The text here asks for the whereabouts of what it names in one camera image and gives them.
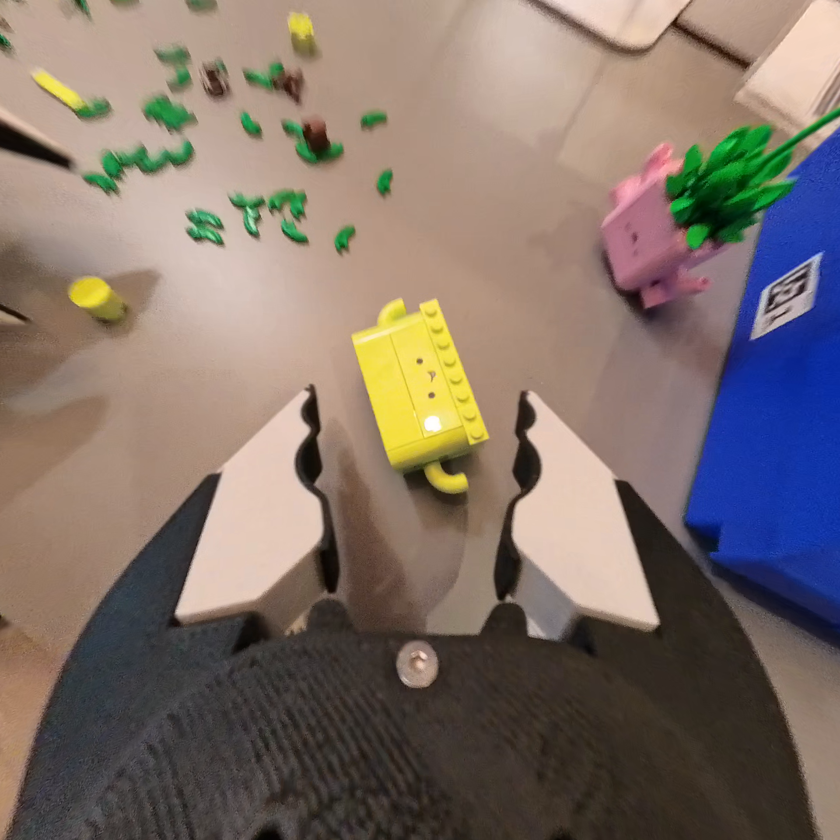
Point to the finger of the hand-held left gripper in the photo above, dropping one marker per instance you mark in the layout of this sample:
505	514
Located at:
10	316
26	141

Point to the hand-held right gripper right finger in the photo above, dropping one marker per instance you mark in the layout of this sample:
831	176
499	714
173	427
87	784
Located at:
577	544

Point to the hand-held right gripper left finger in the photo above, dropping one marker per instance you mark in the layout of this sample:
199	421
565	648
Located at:
262	531

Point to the lime green brick model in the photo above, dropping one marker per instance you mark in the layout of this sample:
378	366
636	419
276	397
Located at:
413	394

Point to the yellow flat bar tile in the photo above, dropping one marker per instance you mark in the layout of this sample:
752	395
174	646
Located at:
59	88

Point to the scattered green leaf pieces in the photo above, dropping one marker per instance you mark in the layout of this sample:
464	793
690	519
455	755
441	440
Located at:
205	226

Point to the brown round piece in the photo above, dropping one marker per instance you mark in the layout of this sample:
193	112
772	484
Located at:
214	77

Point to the blue plastic bin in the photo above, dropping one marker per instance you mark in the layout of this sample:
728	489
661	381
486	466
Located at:
781	426

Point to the brown branch piece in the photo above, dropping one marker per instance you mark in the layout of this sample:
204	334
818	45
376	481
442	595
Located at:
292	83

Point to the brown block on green leaves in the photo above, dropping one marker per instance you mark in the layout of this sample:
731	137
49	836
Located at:
316	134

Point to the pink brick flowerpot model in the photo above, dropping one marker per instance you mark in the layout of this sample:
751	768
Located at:
640	229

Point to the white printed paper sheet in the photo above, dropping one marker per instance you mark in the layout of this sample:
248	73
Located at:
800	72

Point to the white book stand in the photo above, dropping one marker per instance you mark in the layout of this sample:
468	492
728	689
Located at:
623	19

